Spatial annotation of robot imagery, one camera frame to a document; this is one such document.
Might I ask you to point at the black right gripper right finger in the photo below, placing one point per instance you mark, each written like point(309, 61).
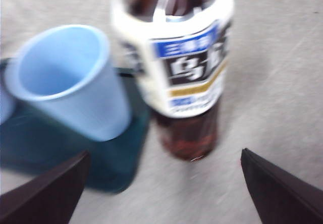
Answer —
point(282, 196)

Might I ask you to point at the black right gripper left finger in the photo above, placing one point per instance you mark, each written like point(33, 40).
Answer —
point(45, 198)

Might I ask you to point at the dark oolong tea bottle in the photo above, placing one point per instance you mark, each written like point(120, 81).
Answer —
point(186, 82)

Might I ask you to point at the light blue ribbed cup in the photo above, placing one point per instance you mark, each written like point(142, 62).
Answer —
point(83, 108)
point(5, 105)

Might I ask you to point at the dark rectangular tray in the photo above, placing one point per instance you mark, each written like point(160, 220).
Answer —
point(113, 163)

